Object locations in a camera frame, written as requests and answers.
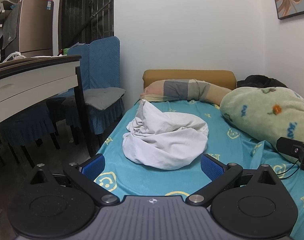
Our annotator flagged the dark barred window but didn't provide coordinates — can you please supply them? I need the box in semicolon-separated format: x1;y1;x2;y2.
58;0;115;52

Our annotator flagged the grey hanging cloth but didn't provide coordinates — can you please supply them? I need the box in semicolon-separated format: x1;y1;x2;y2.
2;5;23;50

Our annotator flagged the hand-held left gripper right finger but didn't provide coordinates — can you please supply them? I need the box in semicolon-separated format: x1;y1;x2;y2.
185;154;277;207

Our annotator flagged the green plush blanket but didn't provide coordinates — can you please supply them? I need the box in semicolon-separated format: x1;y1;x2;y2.
220;86;304;165

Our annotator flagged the grey seat cushion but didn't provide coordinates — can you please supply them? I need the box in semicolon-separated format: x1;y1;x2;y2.
61;88;126;111

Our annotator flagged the dark cloth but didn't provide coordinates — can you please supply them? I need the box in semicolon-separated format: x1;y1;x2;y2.
237;74;288;88

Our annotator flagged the white garment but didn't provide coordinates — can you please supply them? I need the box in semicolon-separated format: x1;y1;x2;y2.
122;99;209;171

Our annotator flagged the white plastic bag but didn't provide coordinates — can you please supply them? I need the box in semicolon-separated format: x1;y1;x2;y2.
2;51;26;62

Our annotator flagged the black cable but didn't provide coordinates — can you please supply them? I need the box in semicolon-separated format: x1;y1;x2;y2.
274;159;302;180

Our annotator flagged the white table with dark top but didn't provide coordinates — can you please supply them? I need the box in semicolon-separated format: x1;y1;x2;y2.
0;54;96;157

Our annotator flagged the bed with teal printed sheet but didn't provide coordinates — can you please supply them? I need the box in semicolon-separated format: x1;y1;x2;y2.
93;97;304;240

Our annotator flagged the plaid pillow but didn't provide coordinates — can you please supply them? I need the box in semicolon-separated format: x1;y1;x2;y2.
140;79;232;106

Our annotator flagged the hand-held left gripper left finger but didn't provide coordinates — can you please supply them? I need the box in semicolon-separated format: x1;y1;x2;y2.
30;154;120;205

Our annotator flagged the bronze refrigerator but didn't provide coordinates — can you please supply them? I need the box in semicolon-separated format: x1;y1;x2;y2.
3;0;54;58

